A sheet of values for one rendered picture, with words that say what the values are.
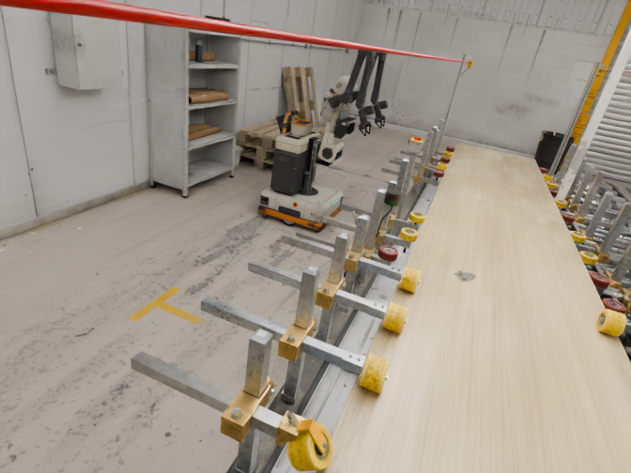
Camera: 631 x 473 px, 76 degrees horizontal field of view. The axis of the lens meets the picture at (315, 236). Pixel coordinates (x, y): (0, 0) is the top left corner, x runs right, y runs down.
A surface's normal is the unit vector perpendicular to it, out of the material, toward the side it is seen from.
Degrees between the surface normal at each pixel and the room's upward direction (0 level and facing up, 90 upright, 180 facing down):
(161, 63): 90
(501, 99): 90
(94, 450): 0
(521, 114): 90
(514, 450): 0
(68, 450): 0
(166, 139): 90
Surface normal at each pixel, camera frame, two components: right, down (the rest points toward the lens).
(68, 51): -0.37, 0.37
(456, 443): 0.15, -0.88
